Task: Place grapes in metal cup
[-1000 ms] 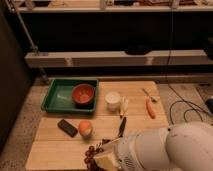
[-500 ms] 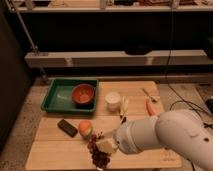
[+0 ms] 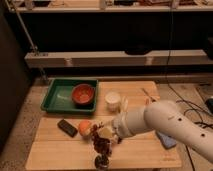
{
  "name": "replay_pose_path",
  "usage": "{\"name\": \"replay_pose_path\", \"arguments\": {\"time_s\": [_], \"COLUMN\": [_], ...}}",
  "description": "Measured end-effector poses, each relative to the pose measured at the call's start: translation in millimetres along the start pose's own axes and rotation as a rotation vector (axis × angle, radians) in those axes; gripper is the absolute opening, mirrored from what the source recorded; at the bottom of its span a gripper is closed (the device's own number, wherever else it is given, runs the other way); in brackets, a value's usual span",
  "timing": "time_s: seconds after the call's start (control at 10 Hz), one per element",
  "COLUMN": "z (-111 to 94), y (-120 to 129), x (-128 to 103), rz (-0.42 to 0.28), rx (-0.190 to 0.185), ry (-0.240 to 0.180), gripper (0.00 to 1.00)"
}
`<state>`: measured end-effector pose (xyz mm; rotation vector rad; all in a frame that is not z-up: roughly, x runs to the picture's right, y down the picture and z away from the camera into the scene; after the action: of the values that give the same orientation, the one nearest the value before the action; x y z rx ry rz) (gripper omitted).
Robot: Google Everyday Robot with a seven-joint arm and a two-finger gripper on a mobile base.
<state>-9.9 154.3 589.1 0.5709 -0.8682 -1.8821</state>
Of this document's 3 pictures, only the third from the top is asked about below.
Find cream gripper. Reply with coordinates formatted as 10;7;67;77
98;121;118;143

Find dark grape bunch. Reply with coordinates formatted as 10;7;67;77
90;124;112;158

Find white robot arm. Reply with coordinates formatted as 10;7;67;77
98;100;213;163

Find metal cup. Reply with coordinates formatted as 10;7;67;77
95;156;109;171

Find white plastic cup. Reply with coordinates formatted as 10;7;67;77
105;92;121;111

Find orange peach fruit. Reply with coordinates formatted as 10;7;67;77
78;120;92;137

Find black rectangular block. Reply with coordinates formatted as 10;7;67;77
57;119;78;137

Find red bowl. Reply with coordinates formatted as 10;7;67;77
71;84;95;105

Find green plastic tray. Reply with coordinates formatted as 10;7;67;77
41;78;99;114

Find blue sponge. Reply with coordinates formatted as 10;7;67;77
156;132;176;149

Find metal diagonal rod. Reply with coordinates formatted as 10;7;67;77
5;0;49;84

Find white shelf beam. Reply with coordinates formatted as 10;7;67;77
25;50;213;68

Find black cables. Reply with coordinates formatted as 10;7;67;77
165;0;213;171

